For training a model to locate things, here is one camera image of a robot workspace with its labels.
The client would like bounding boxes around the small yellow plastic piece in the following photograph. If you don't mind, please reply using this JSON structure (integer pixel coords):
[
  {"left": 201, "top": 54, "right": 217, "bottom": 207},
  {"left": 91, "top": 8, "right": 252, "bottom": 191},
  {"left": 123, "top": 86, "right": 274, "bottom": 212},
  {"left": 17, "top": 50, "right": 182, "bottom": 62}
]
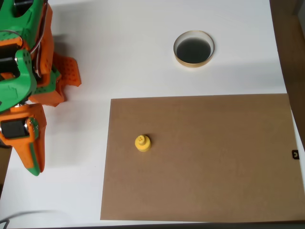
[{"left": 134, "top": 134, "right": 153, "bottom": 154}]

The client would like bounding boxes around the orange robot base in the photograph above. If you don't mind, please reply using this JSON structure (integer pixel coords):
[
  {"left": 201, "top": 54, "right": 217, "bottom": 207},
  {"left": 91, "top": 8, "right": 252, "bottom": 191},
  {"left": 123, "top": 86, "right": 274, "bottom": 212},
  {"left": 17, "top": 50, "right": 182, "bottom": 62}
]
[{"left": 30, "top": 51, "right": 83, "bottom": 108}]

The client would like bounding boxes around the round dish with gold rim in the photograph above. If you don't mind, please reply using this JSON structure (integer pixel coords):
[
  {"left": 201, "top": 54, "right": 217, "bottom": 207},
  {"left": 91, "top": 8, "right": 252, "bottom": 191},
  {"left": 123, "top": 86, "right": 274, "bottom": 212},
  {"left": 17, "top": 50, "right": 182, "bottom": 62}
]
[{"left": 173, "top": 30, "right": 215, "bottom": 69}]

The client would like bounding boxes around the brown cardboard sheet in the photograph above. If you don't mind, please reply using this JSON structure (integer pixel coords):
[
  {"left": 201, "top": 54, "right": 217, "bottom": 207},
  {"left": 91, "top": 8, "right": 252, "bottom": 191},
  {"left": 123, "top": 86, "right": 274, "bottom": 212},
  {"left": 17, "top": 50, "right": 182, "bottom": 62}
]
[{"left": 99, "top": 93, "right": 305, "bottom": 221}]

